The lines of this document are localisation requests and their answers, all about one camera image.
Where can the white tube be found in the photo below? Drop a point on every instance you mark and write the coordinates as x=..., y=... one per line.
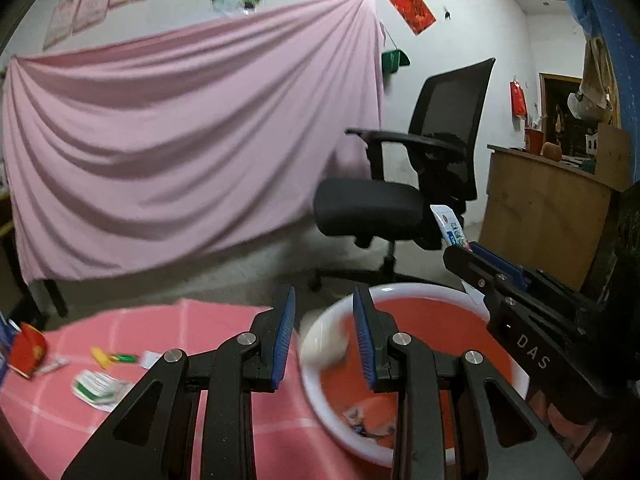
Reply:
x=52, y=365

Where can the orange fruit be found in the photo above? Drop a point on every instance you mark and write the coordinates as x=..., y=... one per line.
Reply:
x=551, y=151

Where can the green and white packet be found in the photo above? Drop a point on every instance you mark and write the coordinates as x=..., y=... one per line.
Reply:
x=97, y=385

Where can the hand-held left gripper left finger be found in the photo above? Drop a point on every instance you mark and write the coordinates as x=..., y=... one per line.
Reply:
x=282, y=340

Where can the pink hanging sheet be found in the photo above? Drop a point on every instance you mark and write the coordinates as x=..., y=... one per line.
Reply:
x=175, y=135

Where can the yellow wrapper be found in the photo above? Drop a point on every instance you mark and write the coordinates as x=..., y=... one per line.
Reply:
x=101, y=358

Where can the white paper scrap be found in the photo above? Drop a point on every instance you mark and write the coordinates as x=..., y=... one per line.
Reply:
x=151, y=358

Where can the green wrapper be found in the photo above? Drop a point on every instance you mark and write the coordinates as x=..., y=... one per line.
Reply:
x=125, y=358

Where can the red cup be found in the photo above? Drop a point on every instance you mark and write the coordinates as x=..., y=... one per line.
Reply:
x=532, y=140

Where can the group of wall certificates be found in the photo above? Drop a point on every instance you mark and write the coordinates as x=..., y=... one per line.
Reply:
x=90, y=5

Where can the blue dotted curtain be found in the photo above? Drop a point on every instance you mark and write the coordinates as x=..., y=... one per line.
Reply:
x=620, y=60

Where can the red pouch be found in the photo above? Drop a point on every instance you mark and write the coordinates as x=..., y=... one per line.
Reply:
x=27, y=352

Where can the blue snack wrapper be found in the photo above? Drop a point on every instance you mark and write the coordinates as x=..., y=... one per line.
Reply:
x=360, y=422

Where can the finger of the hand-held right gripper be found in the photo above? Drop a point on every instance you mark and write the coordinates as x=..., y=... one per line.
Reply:
x=472, y=272
x=500, y=260

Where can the red bucket with white rim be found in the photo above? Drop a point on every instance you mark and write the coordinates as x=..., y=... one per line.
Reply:
x=440, y=320

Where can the blue cardboard box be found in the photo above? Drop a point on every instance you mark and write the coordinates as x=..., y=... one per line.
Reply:
x=4, y=332

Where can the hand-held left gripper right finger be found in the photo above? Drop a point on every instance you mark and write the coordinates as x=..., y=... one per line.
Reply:
x=364, y=345

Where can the white and blue sachet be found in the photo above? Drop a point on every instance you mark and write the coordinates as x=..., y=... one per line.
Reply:
x=447, y=225

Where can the cardboard sheet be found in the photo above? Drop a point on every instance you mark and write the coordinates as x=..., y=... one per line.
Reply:
x=614, y=157

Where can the pale hanging bag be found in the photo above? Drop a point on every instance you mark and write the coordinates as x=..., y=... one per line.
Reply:
x=592, y=95

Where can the black office chair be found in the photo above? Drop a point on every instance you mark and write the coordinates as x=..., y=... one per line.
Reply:
x=365, y=205

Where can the red paper wall decoration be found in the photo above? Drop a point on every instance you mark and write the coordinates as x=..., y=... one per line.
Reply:
x=411, y=9

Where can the red hanging ornament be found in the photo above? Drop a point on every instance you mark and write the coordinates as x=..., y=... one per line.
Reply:
x=518, y=99

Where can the wooden door frame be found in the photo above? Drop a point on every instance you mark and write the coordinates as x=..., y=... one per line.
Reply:
x=555, y=110

